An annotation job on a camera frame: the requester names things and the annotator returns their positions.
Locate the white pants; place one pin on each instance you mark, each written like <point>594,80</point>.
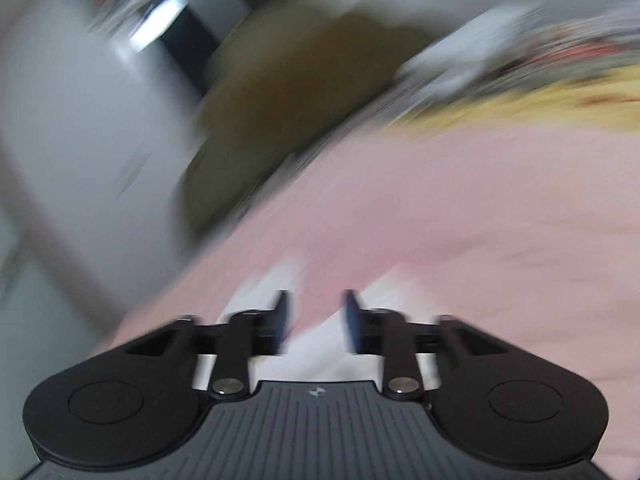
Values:
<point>325,360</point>

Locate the colourful printed cloth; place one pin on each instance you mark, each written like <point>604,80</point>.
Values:
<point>575,45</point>

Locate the pink blanket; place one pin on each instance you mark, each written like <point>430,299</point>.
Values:
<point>475,210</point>

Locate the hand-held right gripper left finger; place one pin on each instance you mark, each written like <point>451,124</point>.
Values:
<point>280,321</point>

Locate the olive scalloped headboard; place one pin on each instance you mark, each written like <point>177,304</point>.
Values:
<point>280,110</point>

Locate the white cloth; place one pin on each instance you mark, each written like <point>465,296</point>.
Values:
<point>465,55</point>

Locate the yellow cloth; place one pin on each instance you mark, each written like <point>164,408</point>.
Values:
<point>540,102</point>

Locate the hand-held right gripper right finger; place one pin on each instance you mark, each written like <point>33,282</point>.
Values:
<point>352,324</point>

